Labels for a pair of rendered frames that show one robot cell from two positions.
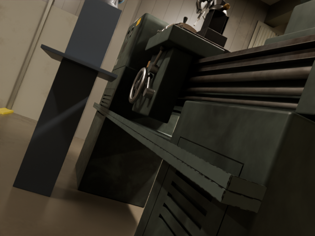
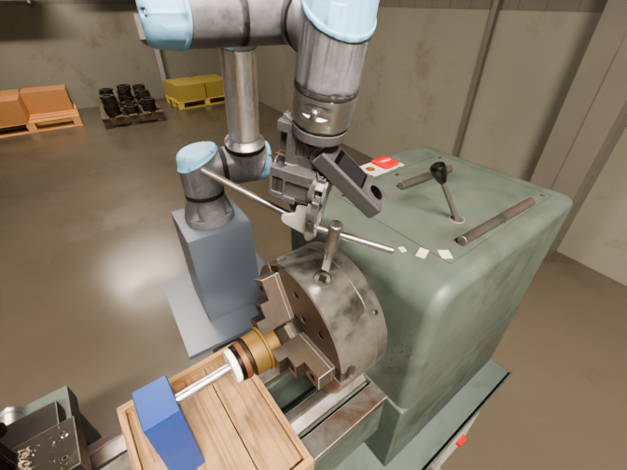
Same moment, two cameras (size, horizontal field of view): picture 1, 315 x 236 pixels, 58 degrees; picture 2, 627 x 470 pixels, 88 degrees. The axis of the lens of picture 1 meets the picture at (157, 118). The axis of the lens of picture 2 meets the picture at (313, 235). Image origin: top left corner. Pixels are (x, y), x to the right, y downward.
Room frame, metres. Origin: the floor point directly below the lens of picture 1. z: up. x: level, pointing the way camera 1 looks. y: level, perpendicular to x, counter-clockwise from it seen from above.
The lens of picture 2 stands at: (1.66, -0.43, 1.67)
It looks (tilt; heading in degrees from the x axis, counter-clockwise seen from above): 36 degrees down; 71
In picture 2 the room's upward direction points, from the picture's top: straight up
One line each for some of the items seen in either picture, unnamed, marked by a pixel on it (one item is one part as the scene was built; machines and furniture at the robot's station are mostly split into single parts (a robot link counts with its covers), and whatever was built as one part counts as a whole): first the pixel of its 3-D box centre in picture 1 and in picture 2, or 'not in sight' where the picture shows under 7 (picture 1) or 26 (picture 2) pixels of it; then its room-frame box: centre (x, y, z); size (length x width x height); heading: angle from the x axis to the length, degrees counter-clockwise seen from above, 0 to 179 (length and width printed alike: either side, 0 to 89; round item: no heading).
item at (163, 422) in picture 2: not in sight; (171, 431); (1.49, -0.07, 1.00); 0.08 x 0.06 x 0.23; 108
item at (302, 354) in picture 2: not in sight; (311, 363); (1.77, -0.07, 1.08); 0.12 x 0.11 x 0.05; 109
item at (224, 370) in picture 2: not in sight; (204, 382); (1.57, -0.05, 1.08); 0.13 x 0.07 x 0.07; 18
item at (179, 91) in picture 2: not in sight; (199, 90); (1.73, 6.81, 0.20); 1.17 x 0.85 x 0.41; 14
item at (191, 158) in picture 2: not in sight; (202, 168); (1.63, 0.52, 1.27); 0.13 x 0.12 x 0.14; 5
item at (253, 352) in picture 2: not in sight; (256, 352); (1.67, -0.01, 1.08); 0.09 x 0.09 x 0.09; 18
